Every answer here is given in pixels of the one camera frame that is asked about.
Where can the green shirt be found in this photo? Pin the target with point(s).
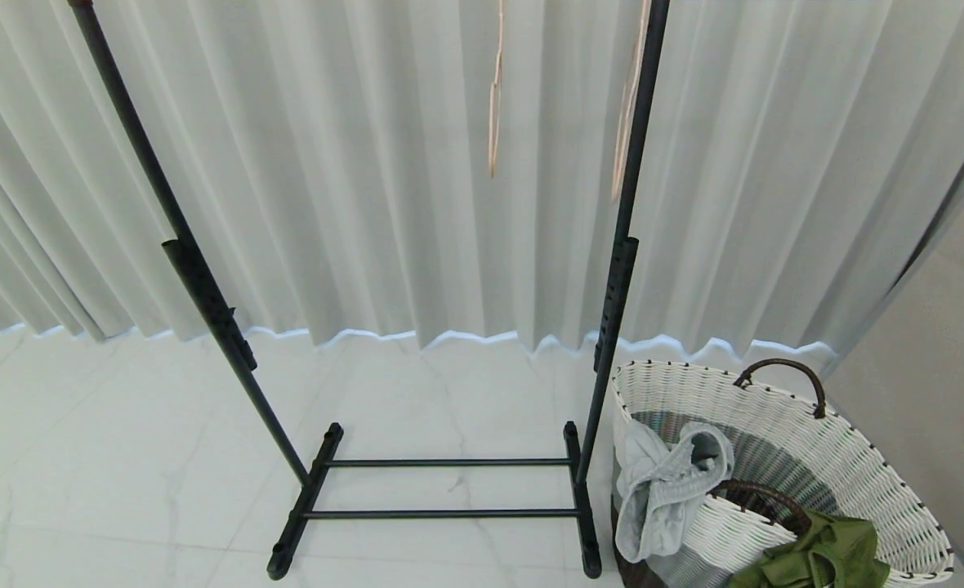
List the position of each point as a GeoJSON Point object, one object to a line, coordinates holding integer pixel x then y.
{"type": "Point", "coordinates": [825, 555]}

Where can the white curtain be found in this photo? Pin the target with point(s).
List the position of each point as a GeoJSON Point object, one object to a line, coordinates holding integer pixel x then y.
{"type": "Point", "coordinates": [368, 163]}

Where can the pink clothes hanger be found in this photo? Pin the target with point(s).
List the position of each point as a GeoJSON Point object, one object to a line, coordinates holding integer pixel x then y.
{"type": "Point", "coordinates": [494, 122]}
{"type": "Point", "coordinates": [615, 175]}

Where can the black clothes rack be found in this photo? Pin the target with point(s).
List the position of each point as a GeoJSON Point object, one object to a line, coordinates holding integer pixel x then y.
{"type": "Point", "coordinates": [204, 286]}

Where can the pale grey shorts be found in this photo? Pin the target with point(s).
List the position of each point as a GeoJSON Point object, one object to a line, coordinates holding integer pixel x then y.
{"type": "Point", "coordinates": [662, 498]}

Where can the white laundry basket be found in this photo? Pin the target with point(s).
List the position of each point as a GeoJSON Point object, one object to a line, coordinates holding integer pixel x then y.
{"type": "Point", "coordinates": [776, 425]}

